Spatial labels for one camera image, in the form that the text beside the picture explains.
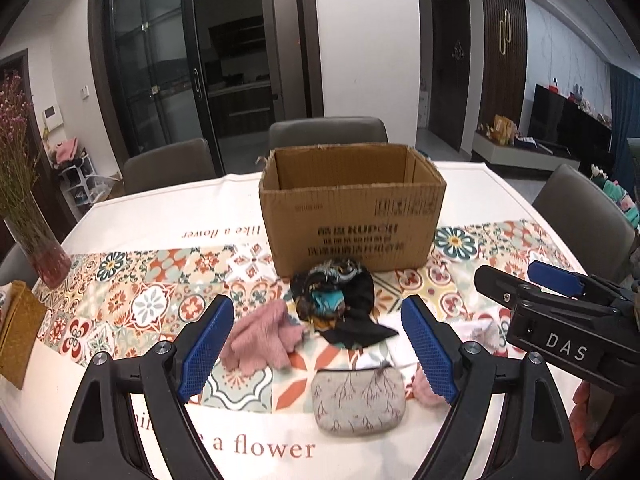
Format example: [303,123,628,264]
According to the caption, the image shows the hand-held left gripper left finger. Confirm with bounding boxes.
[54,294,236,480]

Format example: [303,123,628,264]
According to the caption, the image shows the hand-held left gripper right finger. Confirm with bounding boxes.
[400,294,583,480]

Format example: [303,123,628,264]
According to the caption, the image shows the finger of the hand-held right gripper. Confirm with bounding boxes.
[473,264,543,317]
[526,260,636,306]

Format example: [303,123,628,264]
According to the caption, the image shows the white cloth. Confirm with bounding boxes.
[357,317,510,386]

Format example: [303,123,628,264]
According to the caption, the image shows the black patterned silk scarf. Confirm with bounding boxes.
[290,259,399,348]

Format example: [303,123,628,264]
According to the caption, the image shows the brown cardboard box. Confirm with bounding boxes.
[259,143,447,278]

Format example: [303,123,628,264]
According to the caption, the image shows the person's right hand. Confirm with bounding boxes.
[570,380,621,468]

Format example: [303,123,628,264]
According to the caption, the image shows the pink fuzzy glove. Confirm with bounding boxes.
[411,367,451,408]
[219,301,310,376]

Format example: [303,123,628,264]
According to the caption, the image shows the grey dining chair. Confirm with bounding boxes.
[531,163,637,283]
[121,137,218,196]
[0,242,40,291]
[268,116,389,153]

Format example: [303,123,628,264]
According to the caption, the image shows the grey branch-print pouch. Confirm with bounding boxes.
[311,366,406,436]

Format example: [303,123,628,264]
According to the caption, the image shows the teal gift bags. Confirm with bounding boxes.
[601,180,640,231]

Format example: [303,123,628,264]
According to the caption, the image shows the white low media cabinet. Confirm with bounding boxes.
[472,131,582,172]

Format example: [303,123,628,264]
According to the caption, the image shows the white floral tile tablecloth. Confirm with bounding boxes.
[0,160,601,480]

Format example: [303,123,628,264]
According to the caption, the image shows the yellow bag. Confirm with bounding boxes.
[492,115,517,147]

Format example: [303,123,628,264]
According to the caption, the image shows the blue curtain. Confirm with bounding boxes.
[607,62,640,188]

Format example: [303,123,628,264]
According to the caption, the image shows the glass vase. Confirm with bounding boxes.
[2,212,72,291]

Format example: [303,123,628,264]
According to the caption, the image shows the yellow woven mat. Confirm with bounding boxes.
[0,280,49,391]

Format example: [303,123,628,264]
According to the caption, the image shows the white shoe rack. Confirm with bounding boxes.
[52,137,100,212]

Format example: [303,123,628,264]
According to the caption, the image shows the dark wooden door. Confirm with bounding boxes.
[431,0,471,153]

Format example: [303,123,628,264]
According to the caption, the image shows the pink dried flowers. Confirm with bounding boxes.
[0,72,51,251]

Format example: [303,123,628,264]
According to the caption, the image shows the dark framed glass sliding door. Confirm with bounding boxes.
[89,0,223,158]

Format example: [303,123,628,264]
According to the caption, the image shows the slatted wood cabinet gold handle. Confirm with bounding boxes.
[477,0,528,134]

